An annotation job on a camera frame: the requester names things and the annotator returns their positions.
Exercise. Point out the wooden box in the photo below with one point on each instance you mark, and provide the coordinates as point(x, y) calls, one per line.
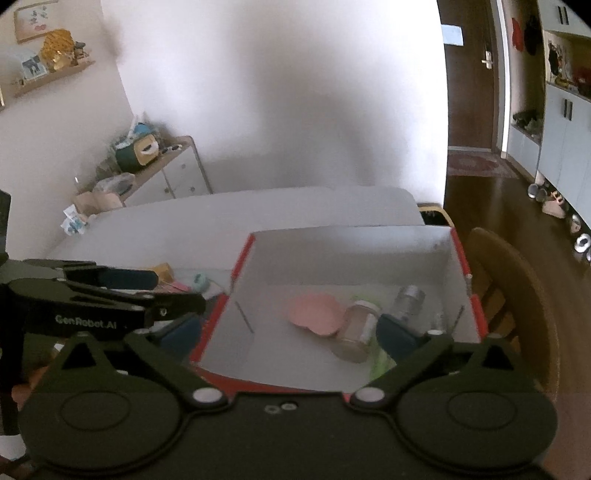
point(99, 203)

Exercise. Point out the black hat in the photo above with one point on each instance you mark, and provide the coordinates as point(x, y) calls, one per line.
point(533, 34)

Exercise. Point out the pink shoes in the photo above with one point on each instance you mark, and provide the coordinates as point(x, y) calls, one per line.
point(554, 206)

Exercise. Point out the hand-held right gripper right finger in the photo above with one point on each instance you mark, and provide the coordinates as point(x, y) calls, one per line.
point(395, 334)

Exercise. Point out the green tissue box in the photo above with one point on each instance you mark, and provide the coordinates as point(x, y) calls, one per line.
point(136, 154)

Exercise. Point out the white blue packet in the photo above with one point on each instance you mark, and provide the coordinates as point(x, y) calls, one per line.
point(76, 221)

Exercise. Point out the wooden wall shelf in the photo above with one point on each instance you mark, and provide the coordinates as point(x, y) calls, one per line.
point(55, 78)

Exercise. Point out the patterned rug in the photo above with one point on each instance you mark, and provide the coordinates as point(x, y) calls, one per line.
point(480, 165)

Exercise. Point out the clear plastic bag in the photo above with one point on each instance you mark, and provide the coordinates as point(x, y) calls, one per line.
point(115, 183)

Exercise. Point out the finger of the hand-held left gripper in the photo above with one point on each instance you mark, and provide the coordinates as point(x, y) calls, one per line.
point(180, 304)
point(129, 280)

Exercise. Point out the framed picture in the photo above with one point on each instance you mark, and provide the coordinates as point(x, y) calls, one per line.
point(34, 23)

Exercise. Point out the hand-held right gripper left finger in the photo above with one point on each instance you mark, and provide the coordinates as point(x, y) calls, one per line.
point(182, 332)

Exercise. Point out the red cardboard box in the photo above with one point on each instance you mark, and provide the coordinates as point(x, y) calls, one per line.
point(323, 258)

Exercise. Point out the white sunglasses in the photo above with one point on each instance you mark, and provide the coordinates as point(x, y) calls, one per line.
point(171, 148)

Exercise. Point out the clear bottle silver cap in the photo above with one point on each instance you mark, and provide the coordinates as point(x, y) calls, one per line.
point(408, 302)

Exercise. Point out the grey slippers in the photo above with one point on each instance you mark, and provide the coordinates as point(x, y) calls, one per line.
point(538, 191)

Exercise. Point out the brown door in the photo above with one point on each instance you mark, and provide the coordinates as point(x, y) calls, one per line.
point(466, 92)

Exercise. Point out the white side cabinet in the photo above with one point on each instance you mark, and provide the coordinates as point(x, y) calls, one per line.
point(180, 175)

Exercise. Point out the glass jar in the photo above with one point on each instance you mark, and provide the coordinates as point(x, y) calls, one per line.
point(355, 330)

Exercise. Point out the pink binder clip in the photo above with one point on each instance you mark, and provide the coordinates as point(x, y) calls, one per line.
point(175, 286)

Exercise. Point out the yellow ornament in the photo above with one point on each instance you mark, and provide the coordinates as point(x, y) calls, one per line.
point(57, 48)

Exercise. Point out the pink heart dish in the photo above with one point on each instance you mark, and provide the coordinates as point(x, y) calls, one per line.
point(314, 314)

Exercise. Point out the red hat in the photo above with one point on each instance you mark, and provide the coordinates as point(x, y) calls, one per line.
point(518, 32)

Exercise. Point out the small yellow box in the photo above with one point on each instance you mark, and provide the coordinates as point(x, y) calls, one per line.
point(162, 270)

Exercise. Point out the white wall cabinet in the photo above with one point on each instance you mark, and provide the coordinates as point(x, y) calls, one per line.
point(563, 138)

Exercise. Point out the shoes in cabinet niche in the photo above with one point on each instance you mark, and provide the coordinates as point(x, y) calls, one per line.
point(528, 122)

